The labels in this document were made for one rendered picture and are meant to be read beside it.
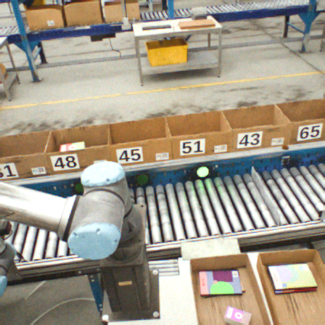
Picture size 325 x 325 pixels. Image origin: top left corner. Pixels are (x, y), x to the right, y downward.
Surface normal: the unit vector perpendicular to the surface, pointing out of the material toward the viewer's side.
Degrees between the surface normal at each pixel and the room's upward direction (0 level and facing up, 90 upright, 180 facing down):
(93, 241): 93
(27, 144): 89
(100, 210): 23
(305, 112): 90
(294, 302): 2
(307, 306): 2
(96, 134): 90
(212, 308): 1
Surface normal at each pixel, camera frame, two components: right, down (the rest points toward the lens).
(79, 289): -0.07, -0.81
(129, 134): 0.13, 0.55
